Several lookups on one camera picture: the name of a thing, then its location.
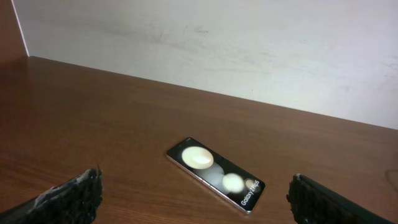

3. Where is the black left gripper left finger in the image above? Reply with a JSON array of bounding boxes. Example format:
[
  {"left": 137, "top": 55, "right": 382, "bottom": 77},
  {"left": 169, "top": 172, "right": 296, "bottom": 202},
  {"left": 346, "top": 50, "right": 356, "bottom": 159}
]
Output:
[{"left": 1, "top": 169, "right": 103, "bottom": 224}]

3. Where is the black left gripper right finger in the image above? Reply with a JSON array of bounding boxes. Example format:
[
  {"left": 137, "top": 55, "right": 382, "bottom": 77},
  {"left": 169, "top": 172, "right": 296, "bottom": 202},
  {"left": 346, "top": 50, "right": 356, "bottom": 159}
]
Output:
[{"left": 286, "top": 174, "right": 392, "bottom": 224}]

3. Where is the black Galaxy flip phone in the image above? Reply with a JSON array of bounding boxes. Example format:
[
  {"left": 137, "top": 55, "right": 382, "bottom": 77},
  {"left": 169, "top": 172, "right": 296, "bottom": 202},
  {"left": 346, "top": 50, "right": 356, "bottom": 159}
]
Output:
[{"left": 166, "top": 137, "right": 266, "bottom": 214}]

